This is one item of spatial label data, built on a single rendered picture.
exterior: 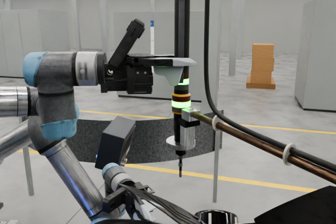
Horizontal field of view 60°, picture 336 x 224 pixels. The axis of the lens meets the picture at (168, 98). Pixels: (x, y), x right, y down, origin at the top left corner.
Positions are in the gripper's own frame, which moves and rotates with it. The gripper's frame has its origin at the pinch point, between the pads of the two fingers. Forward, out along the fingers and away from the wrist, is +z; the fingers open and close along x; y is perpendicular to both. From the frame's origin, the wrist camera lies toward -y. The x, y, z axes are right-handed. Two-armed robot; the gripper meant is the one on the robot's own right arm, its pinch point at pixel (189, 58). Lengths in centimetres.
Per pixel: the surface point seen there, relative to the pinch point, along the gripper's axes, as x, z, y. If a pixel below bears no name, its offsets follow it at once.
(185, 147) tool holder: 3.2, -1.0, 20.0
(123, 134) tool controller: -66, -21, 43
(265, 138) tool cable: 23.3, 8.8, 10.0
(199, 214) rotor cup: -1.2, 3.7, 40.8
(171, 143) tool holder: 1.8, -4.1, 19.5
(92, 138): -176, -57, 87
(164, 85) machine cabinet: -610, 33, 129
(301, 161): 29.3, 11.4, 11.0
